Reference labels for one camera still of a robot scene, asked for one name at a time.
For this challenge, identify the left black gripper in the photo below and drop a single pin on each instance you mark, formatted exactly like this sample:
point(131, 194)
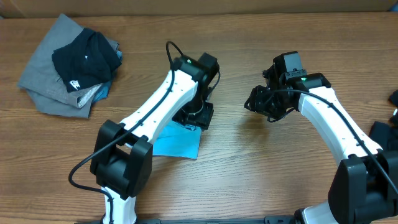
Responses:
point(203, 120)

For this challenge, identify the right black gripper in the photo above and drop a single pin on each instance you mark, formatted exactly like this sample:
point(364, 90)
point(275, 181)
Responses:
point(258, 99)

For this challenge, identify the light blue printed t-shirt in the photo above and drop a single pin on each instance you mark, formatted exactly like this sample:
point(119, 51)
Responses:
point(177, 140)

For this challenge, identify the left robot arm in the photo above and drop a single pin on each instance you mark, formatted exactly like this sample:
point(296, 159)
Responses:
point(123, 161)

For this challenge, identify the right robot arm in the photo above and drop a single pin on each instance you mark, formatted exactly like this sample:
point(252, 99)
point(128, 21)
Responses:
point(364, 188)

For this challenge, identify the folded teal blue shirt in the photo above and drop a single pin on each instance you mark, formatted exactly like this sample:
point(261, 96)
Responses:
point(103, 91)

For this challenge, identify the black shirt on right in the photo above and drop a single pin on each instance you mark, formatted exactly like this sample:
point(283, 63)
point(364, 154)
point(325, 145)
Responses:
point(386, 134)

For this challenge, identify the folded black nike shirt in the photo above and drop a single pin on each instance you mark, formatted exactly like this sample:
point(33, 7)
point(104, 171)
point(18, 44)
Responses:
point(87, 61)

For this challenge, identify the folded grey shirt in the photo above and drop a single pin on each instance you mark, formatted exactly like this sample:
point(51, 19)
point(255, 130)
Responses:
point(42, 82)

